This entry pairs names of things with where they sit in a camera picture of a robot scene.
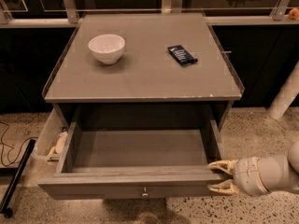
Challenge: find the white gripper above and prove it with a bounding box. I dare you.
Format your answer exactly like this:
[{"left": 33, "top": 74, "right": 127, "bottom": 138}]
[{"left": 207, "top": 157, "right": 269, "bottom": 196}]

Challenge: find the grey top drawer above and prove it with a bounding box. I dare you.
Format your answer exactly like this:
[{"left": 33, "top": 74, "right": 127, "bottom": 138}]
[{"left": 37, "top": 105, "right": 237, "bottom": 202}]

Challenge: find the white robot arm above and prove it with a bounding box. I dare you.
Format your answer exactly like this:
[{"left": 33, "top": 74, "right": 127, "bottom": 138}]
[{"left": 207, "top": 62, "right": 299, "bottom": 196}]

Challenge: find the grey drawer cabinet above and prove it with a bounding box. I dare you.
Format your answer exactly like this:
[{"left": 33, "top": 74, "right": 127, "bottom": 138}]
[{"left": 42, "top": 11, "right": 246, "bottom": 133}]

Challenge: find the dark blue snack packet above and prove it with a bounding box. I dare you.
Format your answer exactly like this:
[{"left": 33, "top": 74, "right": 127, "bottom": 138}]
[{"left": 167, "top": 45, "right": 198, "bottom": 66}]

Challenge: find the orange round object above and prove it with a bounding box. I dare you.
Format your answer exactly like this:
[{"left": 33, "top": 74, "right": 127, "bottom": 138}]
[{"left": 288, "top": 8, "right": 299, "bottom": 20}]

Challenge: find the white ceramic bowl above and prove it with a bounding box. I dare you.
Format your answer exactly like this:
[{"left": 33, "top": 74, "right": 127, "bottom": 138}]
[{"left": 88, "top": 34, "right": 125, "bottom": 64}]

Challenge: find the clear plastic storage bin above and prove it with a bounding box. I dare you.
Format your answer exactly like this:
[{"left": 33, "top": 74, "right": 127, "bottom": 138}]
[{"left": 32, "top": 108, "right": 73, "bottom": 162}]

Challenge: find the black pole with wheel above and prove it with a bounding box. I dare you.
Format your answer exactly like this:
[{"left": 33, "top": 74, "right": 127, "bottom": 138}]
[{"left": 0, "top": 139, "right": 36, "bottom": 218}]

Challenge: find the black cable on floor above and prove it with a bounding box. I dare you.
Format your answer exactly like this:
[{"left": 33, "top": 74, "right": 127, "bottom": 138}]
[{"left": 0, "top": 120, "right": 39, "bottom": 167}]

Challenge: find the metal railing frame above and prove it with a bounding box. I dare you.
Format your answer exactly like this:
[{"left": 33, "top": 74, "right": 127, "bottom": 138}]
[{"left": 0, "top": 0, "right": 299, "bottom": 28}]

